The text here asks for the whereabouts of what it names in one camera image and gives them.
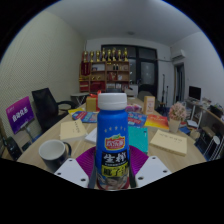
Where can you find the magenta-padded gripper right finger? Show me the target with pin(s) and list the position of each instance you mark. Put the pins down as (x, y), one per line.
(152, 170)

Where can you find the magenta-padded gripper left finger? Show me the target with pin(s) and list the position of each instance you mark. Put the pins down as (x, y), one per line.
(71, 172)

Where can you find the blue drink bottle white cap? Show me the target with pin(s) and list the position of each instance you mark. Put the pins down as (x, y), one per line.
(112, 140)

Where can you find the black mug white inside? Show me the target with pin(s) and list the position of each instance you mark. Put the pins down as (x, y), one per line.
(56, 160)

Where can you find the large kraft paper book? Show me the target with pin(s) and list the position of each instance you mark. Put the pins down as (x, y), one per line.
(169, 142)

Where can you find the teal notebook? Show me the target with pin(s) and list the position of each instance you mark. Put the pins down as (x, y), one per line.
(139, 138)

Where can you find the white booklet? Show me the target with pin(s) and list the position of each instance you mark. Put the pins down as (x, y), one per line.
(91, 136)

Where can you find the orange book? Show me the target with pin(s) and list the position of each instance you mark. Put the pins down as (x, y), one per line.
(156, 121)

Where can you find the blue colourful book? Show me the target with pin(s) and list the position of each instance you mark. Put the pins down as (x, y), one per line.
(137, 119)
(85, 116)

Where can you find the pink flowers in white pot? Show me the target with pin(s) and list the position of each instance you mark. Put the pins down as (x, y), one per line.
(176, 113)

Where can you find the black slatted chair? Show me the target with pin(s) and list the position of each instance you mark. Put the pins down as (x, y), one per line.
(12, 148)

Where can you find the standing beige box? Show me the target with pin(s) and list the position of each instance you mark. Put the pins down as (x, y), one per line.
(149, 105)

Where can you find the pink package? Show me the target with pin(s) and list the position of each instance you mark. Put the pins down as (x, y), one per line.
(134, 107)

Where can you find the white round stool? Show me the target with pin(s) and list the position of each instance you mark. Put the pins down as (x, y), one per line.
(215, 141)

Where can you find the yellow gift box red ribbon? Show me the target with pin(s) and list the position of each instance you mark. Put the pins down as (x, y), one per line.
(91, 104)

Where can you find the black office chair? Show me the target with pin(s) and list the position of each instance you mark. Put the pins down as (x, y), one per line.
(45, 105)

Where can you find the grey armchair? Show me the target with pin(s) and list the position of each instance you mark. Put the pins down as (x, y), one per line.
(144, 95)

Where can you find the purple sign board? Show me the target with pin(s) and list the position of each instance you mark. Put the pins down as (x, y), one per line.
(20, 114)

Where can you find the black tripod stand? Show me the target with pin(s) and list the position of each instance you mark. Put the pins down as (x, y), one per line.
(163, 90)

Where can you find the black computer monitor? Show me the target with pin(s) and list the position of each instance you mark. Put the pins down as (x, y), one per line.
(194, 92)

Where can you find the black framed glass door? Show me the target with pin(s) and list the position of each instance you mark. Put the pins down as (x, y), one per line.
(146, 71)

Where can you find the wooden shelf unit with trophies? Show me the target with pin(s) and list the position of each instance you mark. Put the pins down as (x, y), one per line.
(103, 75)

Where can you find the long cluttered wall desk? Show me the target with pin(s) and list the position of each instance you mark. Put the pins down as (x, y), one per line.
(208, 115)

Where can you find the white wall air conditioner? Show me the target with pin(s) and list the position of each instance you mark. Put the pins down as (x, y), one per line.
(178, 55)

